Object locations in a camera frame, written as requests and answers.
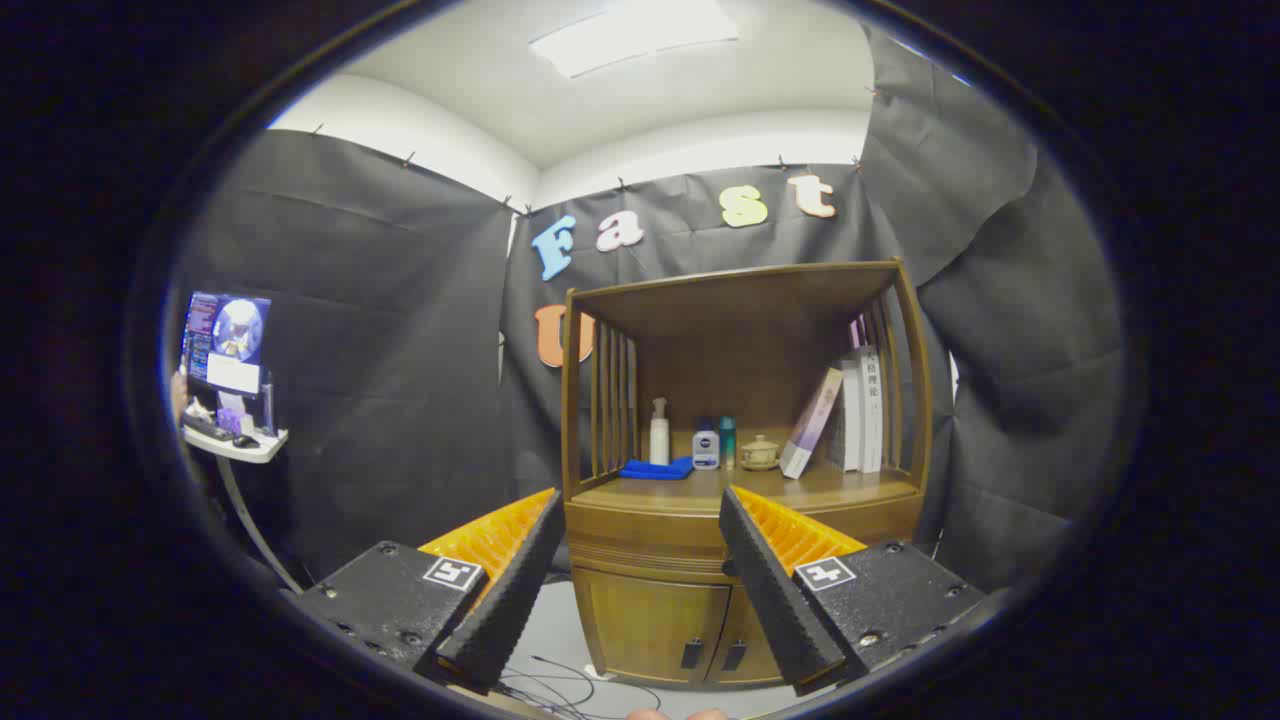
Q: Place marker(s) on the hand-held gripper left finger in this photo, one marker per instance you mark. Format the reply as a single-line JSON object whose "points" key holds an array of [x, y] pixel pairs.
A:
{"points": [[510, 600]]}

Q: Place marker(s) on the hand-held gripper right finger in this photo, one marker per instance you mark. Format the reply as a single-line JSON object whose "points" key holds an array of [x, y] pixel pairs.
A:
{"points": [[770, 590]]}

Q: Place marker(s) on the wooden drawer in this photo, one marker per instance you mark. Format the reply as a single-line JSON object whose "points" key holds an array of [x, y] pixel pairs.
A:
{"points": [[650, 540]]}

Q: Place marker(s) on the wooden cabinet door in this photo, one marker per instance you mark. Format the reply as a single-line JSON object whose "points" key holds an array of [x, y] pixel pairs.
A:
{"points": [[745, 640], [650, 625]]}

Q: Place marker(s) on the wooden countertop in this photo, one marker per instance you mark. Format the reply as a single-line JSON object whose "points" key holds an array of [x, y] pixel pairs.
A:
{"points": [[680, 490]]}

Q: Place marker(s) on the wooden cabinet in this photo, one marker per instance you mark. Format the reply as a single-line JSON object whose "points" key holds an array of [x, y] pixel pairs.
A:
{"points": [[740, 340]]}

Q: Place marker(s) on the lidded ceramic tea cup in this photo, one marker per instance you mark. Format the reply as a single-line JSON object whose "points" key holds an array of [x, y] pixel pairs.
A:
{"points": [[760, 455]]}

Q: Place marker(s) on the white bottle with blue cap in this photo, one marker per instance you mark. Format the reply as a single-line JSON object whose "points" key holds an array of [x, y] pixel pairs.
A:
{"points": [[706, 450]]}

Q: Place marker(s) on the teal translucent bottle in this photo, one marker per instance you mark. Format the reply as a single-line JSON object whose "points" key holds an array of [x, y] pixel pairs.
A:
{"points": [[728, 440]]}

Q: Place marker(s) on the patterned grey book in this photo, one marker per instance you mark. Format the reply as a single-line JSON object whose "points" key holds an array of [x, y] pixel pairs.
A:
{"points": [[835, 440]]}

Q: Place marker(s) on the folded blue cloth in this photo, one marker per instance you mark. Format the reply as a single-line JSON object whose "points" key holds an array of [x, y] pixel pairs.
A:
{"points": [[655, 468]]}

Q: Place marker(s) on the purple cover book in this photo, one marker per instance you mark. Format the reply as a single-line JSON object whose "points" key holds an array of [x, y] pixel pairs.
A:
{"points": [[812, 420]]}

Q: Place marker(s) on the white pump bottle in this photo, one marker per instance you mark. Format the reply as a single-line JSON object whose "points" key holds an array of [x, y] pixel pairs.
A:
{"points": [[659, 440]]}

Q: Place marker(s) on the plain white book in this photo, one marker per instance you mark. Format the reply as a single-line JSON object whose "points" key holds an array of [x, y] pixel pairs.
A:
{"points": [[852, 420]]}

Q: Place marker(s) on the white book with lettered spine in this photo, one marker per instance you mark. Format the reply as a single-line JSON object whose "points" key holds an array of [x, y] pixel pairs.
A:
{"points": [[871, 410]]}

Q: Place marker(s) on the white side table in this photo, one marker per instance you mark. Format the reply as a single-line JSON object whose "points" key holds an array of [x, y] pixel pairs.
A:
{"points": [[250, 447]]}

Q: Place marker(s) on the small purple box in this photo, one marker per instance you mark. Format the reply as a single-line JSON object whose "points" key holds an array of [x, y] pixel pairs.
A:
{"points": [[231, 420]]}

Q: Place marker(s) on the black keyboard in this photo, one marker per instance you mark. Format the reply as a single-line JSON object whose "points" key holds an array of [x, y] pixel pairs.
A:
{"points": [[205, 427]]}

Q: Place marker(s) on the computer monitor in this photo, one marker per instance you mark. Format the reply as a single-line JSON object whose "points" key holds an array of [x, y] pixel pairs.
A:
{"points": [[225, 340]]}

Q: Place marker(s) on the ceiling light panel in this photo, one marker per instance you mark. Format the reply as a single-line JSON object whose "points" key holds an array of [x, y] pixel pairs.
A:
{"points": [[630, 35]]}

